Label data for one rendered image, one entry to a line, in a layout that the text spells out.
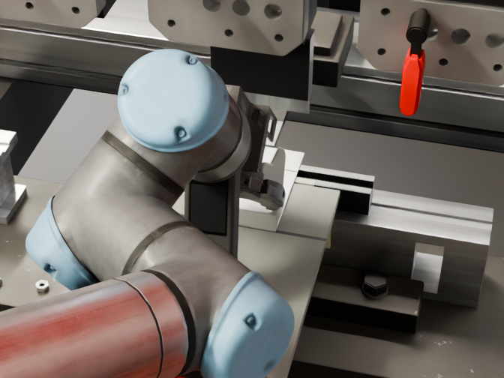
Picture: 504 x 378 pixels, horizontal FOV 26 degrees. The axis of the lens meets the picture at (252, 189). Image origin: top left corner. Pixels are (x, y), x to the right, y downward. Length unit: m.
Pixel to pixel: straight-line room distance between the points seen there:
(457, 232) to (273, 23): 0.31
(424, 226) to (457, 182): 1.60
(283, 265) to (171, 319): 0.38
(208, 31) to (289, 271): 0.24
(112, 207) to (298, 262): 0.32
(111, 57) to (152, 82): 0.66
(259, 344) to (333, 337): 0.45
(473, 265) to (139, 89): 0.50
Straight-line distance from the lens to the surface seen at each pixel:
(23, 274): 1.26
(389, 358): 1.16
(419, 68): 0.97
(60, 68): 1.51
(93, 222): 0.79
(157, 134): 0.78
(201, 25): 1.03
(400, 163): 2.79
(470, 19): 0.98
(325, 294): 1.17
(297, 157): 1.18
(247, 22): 1.02
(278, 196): 1.02
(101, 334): 0.66
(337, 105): 1.40
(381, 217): 1.17
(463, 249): 1.16
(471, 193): 2.73
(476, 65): 1.00
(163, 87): 0.79
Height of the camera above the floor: 1.74
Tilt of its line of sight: 40 degrees down
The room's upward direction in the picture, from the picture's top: straight up
